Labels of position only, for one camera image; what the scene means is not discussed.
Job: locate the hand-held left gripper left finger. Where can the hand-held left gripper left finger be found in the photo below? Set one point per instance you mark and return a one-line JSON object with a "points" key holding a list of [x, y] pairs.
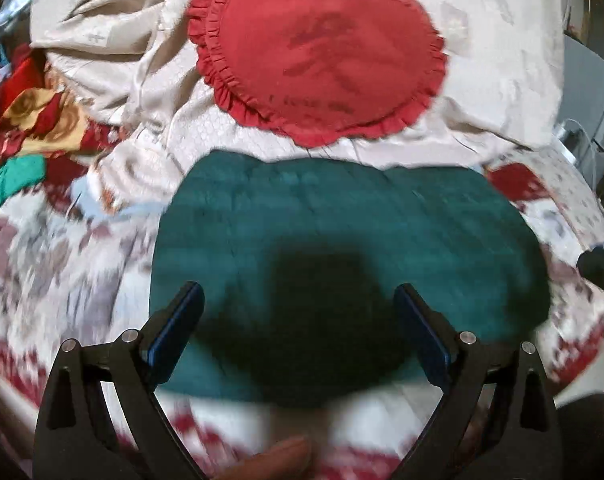
{"points": [[174, 330]]}

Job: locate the person's left hand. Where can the person's left hand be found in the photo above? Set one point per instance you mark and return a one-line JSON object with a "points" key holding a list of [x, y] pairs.
{"points": [[272, 460]]}

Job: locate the teal puffer jacket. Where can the teal puffer jacket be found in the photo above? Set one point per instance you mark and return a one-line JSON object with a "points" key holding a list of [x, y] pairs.
{"points": [[342, 240]]}

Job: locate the beige patterned blanket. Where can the beige patterned blanket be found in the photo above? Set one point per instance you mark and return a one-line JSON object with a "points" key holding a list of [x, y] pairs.
{"points": [[131, 60]]}

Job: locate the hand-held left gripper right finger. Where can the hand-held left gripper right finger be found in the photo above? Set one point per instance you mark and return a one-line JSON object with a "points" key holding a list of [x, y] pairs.
{"points": [[424, 335]]}

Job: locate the red heart-shaped frilled pillow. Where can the red heart-shaped frilled pillow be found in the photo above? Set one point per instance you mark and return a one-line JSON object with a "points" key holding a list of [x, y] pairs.
{"points": [[327, 60]]}

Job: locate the white red floral bed sheet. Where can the white red floral bed sheet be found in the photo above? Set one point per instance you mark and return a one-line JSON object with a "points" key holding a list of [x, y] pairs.
{"points": [[56, 280]]}

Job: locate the red yellow green floral cloth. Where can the red yellow green floral cloth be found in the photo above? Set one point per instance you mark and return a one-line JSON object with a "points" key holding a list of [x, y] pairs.
{"points": [[26, 130]]}

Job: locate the grey cabinet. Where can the grey cabinet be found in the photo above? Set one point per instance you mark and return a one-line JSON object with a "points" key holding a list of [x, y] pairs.
{"points": [[594, 100]]}

